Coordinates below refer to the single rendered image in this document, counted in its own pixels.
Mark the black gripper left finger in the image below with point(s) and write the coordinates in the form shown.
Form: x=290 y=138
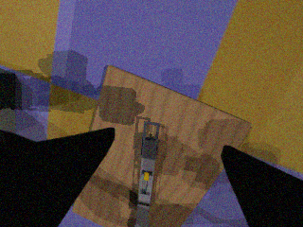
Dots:
x=46 y=177

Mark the brown wooden board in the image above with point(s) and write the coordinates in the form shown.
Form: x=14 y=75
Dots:
x=191 y=139

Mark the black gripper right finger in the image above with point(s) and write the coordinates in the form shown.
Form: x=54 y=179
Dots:
x=268 y=197

